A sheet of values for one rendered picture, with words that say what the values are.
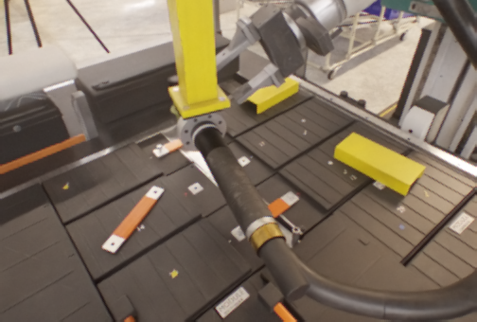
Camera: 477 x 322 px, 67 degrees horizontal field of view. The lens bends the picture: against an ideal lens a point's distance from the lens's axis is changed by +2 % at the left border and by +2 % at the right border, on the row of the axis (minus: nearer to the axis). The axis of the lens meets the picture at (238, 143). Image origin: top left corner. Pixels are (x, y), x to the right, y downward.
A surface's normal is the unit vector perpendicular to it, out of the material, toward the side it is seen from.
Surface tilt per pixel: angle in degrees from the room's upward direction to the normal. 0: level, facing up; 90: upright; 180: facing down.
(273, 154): 0
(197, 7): 90
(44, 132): 90
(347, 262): 0
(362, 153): 0
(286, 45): 90
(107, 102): 90
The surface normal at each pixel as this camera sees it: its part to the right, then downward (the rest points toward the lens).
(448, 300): -0.04, -0.60
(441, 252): -0.01, -0.77
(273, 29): 0.40, 0.58
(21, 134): 0.63, 0.49
